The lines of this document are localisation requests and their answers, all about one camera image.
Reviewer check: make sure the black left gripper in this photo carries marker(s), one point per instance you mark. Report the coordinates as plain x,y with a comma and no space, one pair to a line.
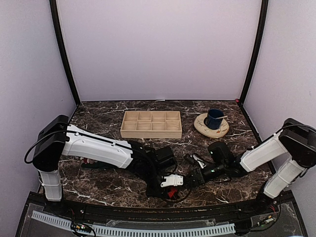
160,193

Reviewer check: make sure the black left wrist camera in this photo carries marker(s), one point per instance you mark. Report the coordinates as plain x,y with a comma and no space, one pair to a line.
165,157

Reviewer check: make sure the black frame post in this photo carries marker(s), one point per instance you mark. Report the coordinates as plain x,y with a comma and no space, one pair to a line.
255,51
62,51

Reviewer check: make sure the dark blue mug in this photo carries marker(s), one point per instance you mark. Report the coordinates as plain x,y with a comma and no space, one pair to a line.
210,120

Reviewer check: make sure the green christmas bear sock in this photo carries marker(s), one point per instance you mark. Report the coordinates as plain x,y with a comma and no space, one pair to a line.
94,164

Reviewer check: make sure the black front table rail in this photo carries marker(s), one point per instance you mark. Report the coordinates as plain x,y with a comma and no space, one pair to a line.
89,210

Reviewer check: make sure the white slotted cable duct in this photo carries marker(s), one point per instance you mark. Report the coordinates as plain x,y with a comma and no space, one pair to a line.
116,228

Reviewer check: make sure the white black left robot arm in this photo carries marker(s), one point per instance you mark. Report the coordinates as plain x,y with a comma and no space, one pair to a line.
60,138

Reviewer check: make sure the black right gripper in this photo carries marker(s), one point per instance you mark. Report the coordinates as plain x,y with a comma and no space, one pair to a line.
198,175

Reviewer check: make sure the black left frame post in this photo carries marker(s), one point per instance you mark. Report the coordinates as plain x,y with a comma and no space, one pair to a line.
62,51

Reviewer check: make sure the black right frame post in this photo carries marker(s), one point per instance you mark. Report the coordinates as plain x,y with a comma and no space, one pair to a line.
255,51

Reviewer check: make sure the wooden compartment tray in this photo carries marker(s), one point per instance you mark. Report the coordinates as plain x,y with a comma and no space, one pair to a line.
151,125

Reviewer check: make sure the black red yellow argyle sock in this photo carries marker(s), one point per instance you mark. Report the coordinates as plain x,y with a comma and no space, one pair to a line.
172,193

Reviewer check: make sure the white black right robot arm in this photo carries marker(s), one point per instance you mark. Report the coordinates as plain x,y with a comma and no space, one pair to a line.
293,138

